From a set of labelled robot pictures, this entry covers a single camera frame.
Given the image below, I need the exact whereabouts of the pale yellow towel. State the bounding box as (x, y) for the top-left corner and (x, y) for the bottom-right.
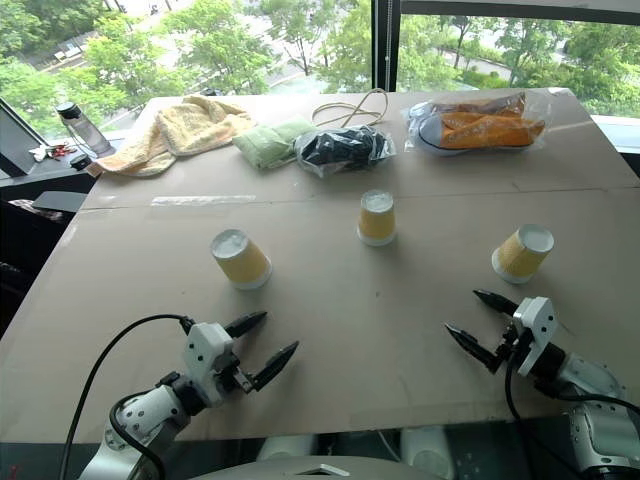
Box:
(93, 94), (256, 179)

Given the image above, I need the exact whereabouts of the black side desk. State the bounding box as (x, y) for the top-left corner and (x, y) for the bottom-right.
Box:
(0, 157), (100, 326)

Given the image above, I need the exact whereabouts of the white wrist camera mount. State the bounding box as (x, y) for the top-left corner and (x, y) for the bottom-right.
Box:
(512, 296), (558, 378)
(181, 322), (236, 407)

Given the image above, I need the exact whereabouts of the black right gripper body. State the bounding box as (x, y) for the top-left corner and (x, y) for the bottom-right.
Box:
(494, 317), (524, 372)

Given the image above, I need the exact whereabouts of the plastic bag with black items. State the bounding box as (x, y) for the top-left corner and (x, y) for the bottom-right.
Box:
(292, 124), (397, 178)

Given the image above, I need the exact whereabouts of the grey water bottle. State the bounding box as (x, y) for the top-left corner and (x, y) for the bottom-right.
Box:
(54, 101), (116, 158)

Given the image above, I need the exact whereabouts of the beige cord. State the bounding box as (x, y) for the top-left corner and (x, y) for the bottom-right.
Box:
(311, 88), (391, 129)

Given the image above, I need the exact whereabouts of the dark grey flat pad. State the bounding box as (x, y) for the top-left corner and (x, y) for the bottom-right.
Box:
(31, 190), (89, 214)

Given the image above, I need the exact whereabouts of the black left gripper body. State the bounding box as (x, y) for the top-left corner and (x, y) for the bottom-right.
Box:
(215, 344), (251, 396)

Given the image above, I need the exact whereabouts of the white rounded shape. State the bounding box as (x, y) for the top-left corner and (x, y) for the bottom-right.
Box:
(399, 427), (457, 480)
(256, 434), (314, 462)

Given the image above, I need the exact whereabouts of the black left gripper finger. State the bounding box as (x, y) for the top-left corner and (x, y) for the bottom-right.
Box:
(243, 341), (300, 394)
(223, 311), (269, 339)

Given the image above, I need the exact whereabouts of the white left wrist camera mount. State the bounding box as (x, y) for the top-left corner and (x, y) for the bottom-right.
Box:
(181, 322), (236, 407)

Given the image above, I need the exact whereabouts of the folded light green towel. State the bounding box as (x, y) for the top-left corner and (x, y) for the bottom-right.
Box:
(232, 115), (319, 170)

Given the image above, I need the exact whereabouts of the yellow paper cup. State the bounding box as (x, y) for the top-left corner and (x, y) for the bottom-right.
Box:
(491, 223), (556, 286)
(210, 228), (274, 292)
(356, 189), (398, 248)

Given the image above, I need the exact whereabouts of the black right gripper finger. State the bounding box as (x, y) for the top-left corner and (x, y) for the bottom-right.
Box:
(472, 289), (519, 317)
(444, 323), (502, 375)

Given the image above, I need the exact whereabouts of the plastic bag with orange cloth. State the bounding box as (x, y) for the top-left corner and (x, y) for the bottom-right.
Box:
(403, 90), (549, 159)

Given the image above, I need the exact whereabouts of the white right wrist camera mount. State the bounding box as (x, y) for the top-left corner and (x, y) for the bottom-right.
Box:
(512, 296), (558, 378)

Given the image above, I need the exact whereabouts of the black window frame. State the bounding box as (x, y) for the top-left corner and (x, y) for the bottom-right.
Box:
(370, 0), (640, 94)

